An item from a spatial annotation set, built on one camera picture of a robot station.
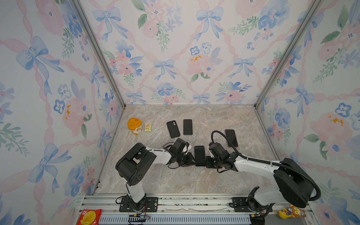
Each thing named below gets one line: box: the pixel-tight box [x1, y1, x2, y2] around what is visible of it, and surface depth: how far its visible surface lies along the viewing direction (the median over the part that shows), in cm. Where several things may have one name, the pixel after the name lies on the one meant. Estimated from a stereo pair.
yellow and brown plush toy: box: [277, 204, 307, 219], surface depth 71 cm
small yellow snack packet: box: [144, 123, 152, 133], surface depth 106 cm
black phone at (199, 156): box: [194, 145, 206, 167], surface depth 94 cm
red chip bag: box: [76, 209, 102, 225], surface depth 71 cm
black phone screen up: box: [225, 129, 239, 147], surface depth 104 cm
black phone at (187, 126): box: [183, 119, 193, 135], surface depth 109 cm
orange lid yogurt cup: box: [127, 118, 143, 136], surface depth 97 cm
